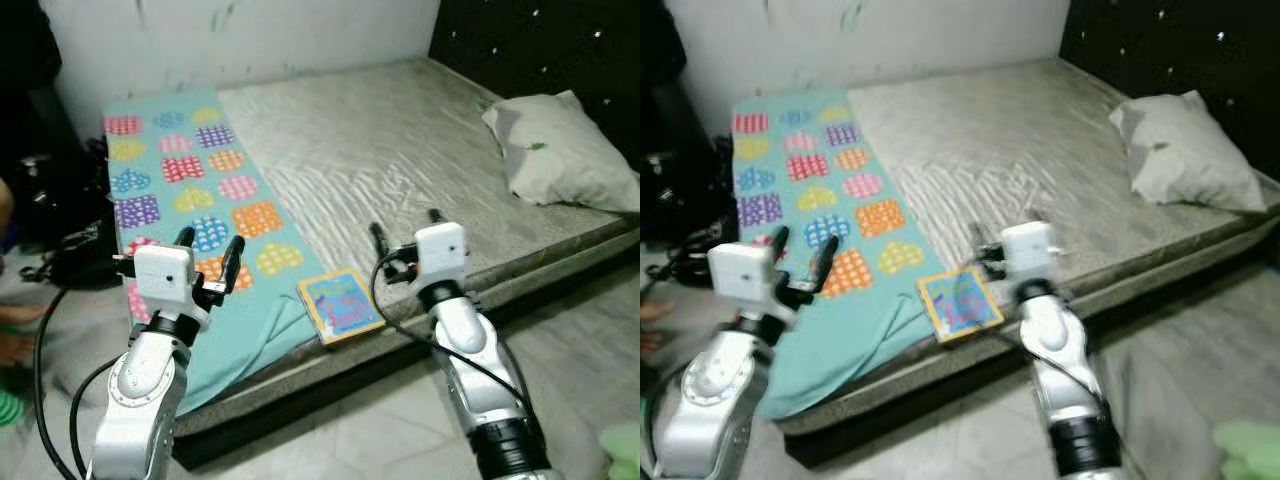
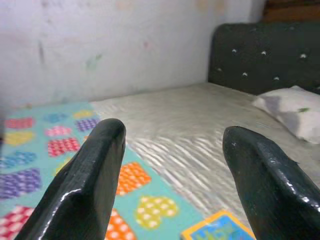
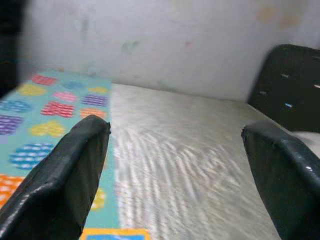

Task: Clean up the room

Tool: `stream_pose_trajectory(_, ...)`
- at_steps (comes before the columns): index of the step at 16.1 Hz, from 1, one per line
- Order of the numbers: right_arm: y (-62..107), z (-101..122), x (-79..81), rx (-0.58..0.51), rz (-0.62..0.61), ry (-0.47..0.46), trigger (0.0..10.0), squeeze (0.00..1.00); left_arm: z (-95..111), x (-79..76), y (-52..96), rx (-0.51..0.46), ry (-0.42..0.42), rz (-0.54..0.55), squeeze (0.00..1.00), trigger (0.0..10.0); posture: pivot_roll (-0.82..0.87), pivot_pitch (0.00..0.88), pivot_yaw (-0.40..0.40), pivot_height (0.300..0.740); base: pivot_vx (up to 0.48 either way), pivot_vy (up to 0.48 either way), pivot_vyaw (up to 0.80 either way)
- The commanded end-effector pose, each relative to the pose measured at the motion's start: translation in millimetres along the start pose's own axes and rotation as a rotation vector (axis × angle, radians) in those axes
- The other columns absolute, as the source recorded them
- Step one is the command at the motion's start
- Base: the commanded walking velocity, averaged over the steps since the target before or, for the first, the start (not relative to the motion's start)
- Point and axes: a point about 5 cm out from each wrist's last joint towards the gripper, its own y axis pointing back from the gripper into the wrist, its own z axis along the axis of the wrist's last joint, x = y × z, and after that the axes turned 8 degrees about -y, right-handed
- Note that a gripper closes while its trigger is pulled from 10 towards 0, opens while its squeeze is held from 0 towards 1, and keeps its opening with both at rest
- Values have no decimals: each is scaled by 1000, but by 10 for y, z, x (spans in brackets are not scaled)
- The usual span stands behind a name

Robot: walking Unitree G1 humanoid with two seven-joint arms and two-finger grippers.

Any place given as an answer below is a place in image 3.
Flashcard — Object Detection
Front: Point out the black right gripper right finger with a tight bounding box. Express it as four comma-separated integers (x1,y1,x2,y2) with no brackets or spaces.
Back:
241,120,320,240

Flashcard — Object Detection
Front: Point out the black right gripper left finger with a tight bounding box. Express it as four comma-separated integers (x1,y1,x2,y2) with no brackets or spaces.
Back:
0,114,111,240

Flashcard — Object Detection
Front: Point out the yellow and blue children's book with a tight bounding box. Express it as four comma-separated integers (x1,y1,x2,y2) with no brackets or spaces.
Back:
79,227,152,240

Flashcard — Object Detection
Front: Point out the teal blanket with colourful shapes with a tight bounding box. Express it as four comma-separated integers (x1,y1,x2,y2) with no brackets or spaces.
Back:
0,69,121,230

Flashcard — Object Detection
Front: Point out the black tufted headboard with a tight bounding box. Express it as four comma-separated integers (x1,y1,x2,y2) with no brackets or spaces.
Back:
247,44,320,133

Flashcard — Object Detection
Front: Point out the white quilted mattress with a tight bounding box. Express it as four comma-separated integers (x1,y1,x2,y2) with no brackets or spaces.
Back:
109,83,320,240

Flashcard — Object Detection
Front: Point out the black cabinet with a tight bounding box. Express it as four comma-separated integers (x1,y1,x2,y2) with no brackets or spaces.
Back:
0,0,28,98

